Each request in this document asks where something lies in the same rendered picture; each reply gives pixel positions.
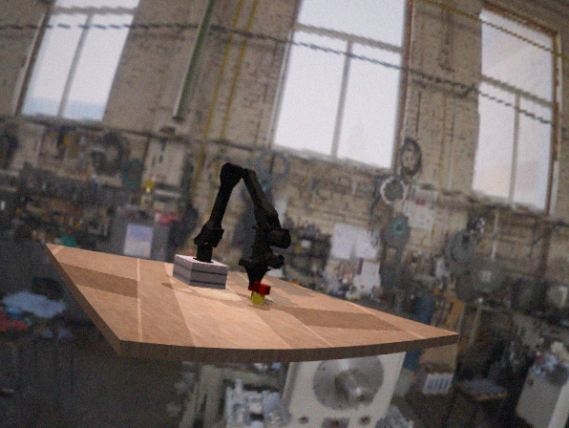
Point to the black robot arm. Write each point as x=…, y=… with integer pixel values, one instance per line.
x=268, y=228

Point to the yellow cube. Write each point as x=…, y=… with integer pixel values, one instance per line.
x=256, y=298

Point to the red cube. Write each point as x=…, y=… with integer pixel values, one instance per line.
x=263, y=289
x=255, y=288

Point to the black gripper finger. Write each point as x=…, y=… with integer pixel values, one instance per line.
x=261, y=273
x=252, y=274

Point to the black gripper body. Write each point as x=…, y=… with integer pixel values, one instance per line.
x=254, y=261

